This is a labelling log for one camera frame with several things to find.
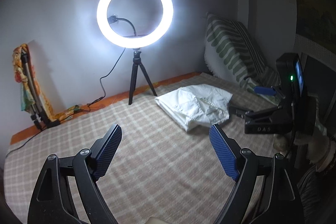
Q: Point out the white shirt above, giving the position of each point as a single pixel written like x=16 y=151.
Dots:
x=196 y=105

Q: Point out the checked beige bed blanket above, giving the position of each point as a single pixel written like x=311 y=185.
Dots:
x=159 y=169

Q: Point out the black camera box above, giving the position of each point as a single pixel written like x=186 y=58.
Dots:
x=291 y=75

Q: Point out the white ring light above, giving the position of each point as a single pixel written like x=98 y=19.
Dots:
x=134 y=23

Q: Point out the gloved right hand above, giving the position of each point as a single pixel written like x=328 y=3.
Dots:
x=317 y=150

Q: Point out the folded silver tripod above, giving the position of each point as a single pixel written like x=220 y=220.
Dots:
x=38 y=114

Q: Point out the orange floral scarf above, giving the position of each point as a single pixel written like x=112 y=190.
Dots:
x=26 y=98

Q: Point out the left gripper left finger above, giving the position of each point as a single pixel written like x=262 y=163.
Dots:
x=103 y=151

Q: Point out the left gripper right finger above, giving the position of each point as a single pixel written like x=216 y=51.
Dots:
x=228 y=152

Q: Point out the green striped white pillow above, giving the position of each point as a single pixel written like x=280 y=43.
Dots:
x=233 y=55

